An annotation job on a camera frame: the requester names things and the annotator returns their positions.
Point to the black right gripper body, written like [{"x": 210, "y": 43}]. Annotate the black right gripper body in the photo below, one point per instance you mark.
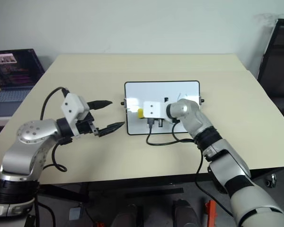
[{"x": 157, "y": 121}]

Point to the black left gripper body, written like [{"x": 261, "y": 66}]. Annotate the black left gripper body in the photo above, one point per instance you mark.
[{"x": 85, "y": 126}]

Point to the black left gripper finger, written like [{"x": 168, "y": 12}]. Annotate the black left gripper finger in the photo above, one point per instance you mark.
[
  {"x": 100, "y": 104},
  {"x": 110, "y": 128}
]

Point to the yellow whiteboard eraser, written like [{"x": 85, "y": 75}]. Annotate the yellow whiteboard eraser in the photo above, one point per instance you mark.
[{"x": 140, "y": 113}]

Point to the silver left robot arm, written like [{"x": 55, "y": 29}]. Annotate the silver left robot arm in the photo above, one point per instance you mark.
[{"x": 26, "y": 146}]

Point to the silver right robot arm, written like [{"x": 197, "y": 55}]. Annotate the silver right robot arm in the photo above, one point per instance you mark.
[{"x": 217, "y": 151}]

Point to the black-framed small whiteboard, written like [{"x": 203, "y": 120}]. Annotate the black-framed small whiteboard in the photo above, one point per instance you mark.
[{"x": 151, "y": 93}]

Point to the small grey box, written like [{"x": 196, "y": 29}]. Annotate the small grey box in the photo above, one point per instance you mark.
[{"x": 75, "y": 212}]

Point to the open laptop computer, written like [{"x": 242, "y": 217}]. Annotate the open laptop computer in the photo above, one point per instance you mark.
[{"x": 11, "y": 75}]

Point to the dark rounded shape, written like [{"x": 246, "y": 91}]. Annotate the dark rounded shape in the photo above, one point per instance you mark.
[{"x": 187, "y": 214}]

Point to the orange clamp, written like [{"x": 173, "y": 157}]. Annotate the orange clamp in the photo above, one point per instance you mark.
[{"x": 211, "y": 212}]

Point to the chair caster wheel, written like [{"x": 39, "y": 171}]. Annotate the chair caster wheel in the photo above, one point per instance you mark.
[{"x": 271, "y": 180}]

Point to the black chair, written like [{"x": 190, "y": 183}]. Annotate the black chair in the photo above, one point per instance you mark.
[{"x": 278, "y": 63}]

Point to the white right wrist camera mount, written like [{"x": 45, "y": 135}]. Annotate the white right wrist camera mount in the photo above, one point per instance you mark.
[{"x": 153, "y": 109}]

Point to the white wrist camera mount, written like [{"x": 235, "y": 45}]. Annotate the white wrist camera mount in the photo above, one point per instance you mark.
[
  {"x": 153, "y": 109},
  {"x": 72, "y": 106}
]

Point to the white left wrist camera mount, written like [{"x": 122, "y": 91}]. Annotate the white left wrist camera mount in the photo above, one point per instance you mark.
[{"x": 72, "y": 106}]

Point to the black table frame bar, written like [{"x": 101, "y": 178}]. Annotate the black table frame bar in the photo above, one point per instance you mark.
[{"x": 153, "y": 192}]

